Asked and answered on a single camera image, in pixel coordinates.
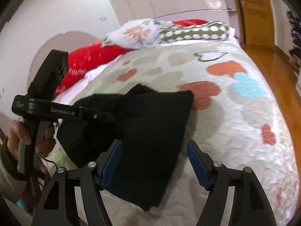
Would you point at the heart pattern quilt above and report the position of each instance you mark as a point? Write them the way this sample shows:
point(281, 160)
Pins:
point(235, 119)

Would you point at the person left hand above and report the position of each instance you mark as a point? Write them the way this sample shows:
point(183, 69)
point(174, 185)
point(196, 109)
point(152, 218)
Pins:
point(18, 132)

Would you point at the white wardrobe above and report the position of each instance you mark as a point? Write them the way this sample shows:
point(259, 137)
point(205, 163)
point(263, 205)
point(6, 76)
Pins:
point(171, 10)

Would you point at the red long pillow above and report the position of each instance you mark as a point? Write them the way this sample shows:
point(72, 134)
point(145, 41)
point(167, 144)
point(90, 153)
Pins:
point(87, 58)

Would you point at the floral white pillow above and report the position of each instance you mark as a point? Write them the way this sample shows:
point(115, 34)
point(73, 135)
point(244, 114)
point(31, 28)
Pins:
point(136, 34)

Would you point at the black pants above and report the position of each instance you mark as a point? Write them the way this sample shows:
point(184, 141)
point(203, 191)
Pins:
point(151, 127)

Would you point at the cluttered clothes rack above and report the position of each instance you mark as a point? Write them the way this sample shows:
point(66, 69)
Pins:
point(295, 35)

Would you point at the wooden door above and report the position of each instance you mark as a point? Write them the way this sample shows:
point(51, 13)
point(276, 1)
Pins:
point(258, 22)

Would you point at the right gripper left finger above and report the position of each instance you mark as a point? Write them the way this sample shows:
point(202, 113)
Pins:
point(58, 204)

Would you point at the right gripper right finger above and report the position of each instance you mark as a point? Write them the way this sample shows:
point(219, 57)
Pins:
point(241, 189)

